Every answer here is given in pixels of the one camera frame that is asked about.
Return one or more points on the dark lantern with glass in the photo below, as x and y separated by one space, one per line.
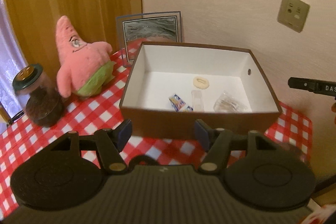
39 96

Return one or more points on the cotton swabs plastic bag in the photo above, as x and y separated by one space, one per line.
226 103

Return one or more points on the brown cardboard box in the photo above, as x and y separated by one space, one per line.
171 85

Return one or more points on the pink starfish plush toy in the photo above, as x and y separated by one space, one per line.
84 67

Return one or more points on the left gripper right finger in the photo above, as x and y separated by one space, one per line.
216 143

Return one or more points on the framed grey picture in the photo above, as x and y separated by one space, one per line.
134 29

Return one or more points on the pale pink curtain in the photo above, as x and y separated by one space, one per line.
12 61

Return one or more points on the cream hair scrunchie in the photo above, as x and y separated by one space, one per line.
200 82

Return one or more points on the beige wall data socket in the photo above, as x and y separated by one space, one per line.
293 14

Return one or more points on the blue tissue packet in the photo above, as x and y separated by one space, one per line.
179 105

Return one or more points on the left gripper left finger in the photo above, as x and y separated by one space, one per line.
109 143

